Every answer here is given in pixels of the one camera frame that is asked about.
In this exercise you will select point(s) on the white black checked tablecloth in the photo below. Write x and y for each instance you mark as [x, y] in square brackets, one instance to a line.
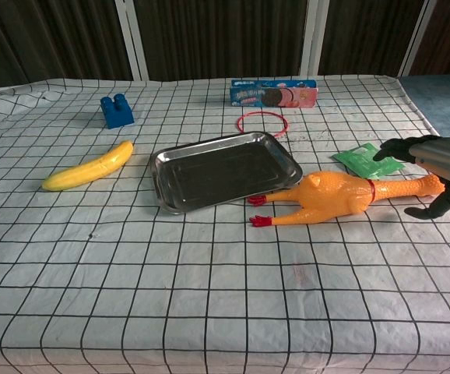
[170, 292]

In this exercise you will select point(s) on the white metal frame post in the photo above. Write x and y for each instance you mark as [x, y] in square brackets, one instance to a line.
[133, 39]
[419, 35]
[313, 39]

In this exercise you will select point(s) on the dark pleated curtain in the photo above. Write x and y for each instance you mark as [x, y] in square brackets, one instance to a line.
[225, 35]

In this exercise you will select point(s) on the blue grey felt mat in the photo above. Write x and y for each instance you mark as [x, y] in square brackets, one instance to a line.
[439, 101]

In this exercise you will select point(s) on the green foil packet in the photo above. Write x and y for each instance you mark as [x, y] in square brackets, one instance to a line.
[365, 163]

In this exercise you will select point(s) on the yellow banana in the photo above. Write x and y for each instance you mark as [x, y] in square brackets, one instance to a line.
[88, 169]

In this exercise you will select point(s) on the rectangular stainless steel tray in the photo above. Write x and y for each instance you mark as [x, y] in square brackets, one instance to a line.
[221, 171]

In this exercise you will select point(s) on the blue cookie box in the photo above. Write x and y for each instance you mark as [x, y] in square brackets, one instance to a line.
[273, 95]

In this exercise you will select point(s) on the blue plastic building block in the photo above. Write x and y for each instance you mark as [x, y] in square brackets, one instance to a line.
[117, 115]

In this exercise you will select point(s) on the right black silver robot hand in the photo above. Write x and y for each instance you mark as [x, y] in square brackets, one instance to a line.
[443, 159]

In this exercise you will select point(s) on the orange rubber chicken toy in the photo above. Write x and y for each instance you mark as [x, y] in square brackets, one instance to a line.
[330, 195]

